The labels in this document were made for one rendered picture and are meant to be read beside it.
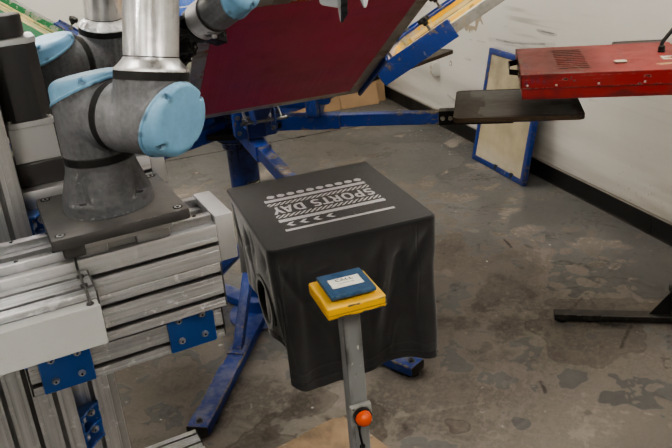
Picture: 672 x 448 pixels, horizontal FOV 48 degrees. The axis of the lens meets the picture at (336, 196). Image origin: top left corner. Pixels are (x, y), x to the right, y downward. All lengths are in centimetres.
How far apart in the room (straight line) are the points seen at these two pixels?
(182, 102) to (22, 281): 40
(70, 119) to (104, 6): 56
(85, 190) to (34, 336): 25
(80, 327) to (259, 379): 185
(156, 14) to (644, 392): 228
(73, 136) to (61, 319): 29
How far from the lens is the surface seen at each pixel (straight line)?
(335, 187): 214
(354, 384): 169
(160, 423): 291
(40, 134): 152
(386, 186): 212
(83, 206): 129
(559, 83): 269
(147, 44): 116
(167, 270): 135
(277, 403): 288
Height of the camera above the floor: 171
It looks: 22 degrees down
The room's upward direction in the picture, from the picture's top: 5 degrees counter-clockwise
